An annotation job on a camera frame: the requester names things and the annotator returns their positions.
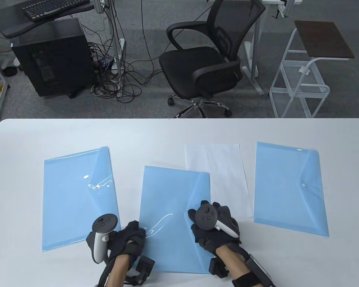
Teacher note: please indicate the black curved desk top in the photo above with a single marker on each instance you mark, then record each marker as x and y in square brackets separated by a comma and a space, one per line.
[9, 28]

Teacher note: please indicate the black keyboard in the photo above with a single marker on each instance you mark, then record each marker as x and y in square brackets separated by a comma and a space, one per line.
[48, 7]

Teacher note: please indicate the white paper sheet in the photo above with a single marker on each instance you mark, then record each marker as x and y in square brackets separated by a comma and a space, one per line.
[221, 167]

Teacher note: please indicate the white desk frame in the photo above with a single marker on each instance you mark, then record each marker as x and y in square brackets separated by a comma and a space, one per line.
[256, 44]

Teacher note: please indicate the white power strip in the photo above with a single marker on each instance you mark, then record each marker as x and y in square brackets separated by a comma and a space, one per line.
[115, 69]

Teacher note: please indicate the black computer tower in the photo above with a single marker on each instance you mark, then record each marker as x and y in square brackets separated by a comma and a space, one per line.
[53, 59]

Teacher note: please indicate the person's left hand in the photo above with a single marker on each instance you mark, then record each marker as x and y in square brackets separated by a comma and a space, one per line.
[125, 239]

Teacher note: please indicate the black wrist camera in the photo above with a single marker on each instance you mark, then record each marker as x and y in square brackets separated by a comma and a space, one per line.
[146, 266]
[217, 267]

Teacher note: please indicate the person's right hand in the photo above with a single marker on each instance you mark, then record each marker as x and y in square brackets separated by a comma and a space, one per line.
[209, 239]

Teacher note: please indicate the silver aluminium desk leg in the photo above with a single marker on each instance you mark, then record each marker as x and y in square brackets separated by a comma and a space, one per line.
[116, 39]

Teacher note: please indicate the person's left forearm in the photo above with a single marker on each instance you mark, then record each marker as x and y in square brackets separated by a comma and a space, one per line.
[118, 272]

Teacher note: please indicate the white side table brown top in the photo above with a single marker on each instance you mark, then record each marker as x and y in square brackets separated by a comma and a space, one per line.
[323, 39]

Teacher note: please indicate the black round disc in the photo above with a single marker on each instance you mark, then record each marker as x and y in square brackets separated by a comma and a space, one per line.
[10, 71]

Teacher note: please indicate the grey and white handheld controller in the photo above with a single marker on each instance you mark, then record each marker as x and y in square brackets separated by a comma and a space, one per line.
[206, 216]
[104, 222]

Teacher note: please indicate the blue plastic snap folder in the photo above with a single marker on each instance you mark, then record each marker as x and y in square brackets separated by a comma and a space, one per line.
[71, 203]
[284, 173]
[167, 203]

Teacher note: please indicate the person's right forearm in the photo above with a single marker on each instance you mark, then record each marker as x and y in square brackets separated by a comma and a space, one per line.
[230, 263]

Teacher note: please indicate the black mesh office chair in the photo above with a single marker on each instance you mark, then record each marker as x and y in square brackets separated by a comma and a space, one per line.
[197, 62]

